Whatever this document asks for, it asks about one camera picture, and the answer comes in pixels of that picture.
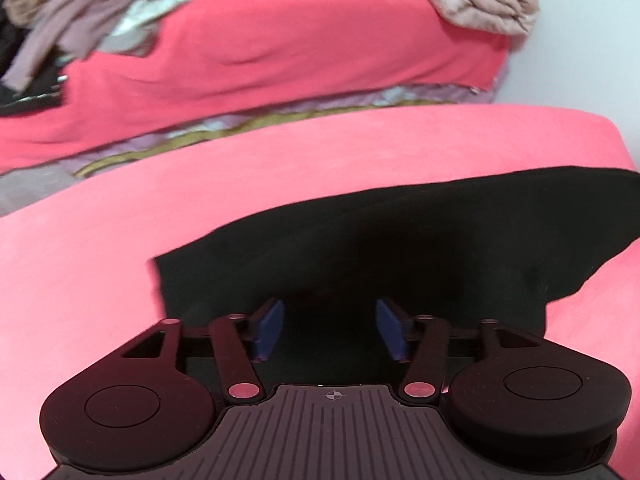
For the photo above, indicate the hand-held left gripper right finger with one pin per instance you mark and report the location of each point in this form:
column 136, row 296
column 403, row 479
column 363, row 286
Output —
column 392, row 327

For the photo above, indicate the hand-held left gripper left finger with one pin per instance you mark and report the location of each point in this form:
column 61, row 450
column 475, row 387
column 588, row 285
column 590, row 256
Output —
column 266, row 327

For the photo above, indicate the black pants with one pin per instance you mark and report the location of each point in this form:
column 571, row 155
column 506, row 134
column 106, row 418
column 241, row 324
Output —
column 400, row 250

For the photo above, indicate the gold trimmed bed skirt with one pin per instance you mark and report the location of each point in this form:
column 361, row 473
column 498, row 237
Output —
column 200, row 132

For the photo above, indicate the red covered bed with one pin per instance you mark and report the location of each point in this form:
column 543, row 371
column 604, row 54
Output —
column 310, row 30

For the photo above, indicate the grey white cloth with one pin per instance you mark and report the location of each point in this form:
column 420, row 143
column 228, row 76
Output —
column 145, row 25

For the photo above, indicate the black bag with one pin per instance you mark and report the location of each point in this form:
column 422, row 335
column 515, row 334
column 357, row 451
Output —
column 30, row 90

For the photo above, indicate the mauve clothes pile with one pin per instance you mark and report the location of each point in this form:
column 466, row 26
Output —
column 75, row 15

